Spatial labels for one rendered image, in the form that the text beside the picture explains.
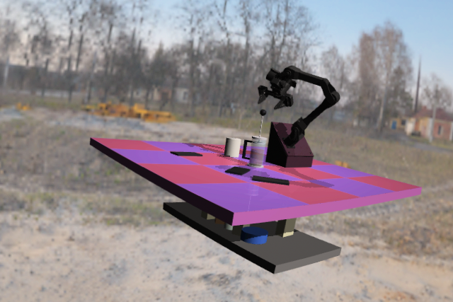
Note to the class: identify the beige cylinder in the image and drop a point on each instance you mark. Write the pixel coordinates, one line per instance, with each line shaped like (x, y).
(232, 147)

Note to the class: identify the dark blue short cylinder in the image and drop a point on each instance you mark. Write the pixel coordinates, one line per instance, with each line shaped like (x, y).
(254, 235)

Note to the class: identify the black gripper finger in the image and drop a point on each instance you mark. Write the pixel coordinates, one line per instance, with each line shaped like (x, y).
(262, 96)
(282, 104)

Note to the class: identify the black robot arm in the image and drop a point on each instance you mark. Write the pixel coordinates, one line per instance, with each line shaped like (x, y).
(281, 79)

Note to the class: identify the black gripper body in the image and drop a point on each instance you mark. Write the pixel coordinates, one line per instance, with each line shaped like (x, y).
(277, 94)

